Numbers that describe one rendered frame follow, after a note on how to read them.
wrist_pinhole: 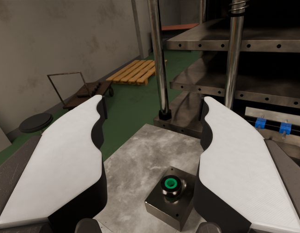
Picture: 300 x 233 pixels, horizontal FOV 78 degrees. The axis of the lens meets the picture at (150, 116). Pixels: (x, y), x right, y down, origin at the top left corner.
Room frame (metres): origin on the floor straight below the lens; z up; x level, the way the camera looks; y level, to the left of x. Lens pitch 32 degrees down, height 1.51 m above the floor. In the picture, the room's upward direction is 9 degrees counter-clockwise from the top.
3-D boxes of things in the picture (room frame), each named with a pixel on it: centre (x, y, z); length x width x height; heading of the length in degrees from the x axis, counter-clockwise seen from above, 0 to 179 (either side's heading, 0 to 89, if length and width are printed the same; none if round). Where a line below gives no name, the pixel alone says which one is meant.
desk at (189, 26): (6.03, -1.15, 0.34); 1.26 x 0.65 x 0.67; 58
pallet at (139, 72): (4.34, 0.09, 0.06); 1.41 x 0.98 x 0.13; 148
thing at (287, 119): (0.92, -0.77, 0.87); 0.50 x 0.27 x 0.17; 140
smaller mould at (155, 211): (0.46, -0.05, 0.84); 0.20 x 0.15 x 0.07; 140
